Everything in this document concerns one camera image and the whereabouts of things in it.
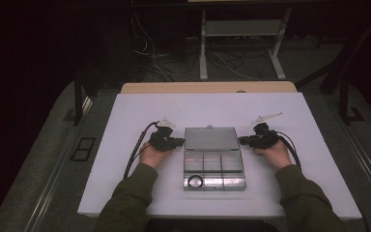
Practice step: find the person's dark clothing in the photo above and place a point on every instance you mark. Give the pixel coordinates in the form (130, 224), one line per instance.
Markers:
(212, 226)

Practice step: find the grey metal shelf stand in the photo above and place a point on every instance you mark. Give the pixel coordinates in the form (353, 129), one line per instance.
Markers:
(243, 28)

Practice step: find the round brown table grommet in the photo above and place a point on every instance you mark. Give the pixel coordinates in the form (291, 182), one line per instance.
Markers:
(241, 91)

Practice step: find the person's left hand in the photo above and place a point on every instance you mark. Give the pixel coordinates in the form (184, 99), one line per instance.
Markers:
(151, 156)

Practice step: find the metal floor rail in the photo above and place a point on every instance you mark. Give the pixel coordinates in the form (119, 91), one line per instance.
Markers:
(56, 174)
(364, 161)

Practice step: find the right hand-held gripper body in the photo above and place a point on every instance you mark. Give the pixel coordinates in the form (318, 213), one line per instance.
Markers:
(264, 140)

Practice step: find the clear plastic compartment box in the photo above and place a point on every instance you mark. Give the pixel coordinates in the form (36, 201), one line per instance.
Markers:
(214, 161)

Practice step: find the person's right hand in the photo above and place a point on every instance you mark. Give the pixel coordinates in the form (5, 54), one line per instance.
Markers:
(278, 156)

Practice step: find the black metal stand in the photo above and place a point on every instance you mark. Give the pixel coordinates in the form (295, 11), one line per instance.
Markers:
(78, 100)
(344, 100)

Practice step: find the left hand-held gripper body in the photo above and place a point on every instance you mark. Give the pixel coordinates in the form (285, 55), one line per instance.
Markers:
(162, 140)

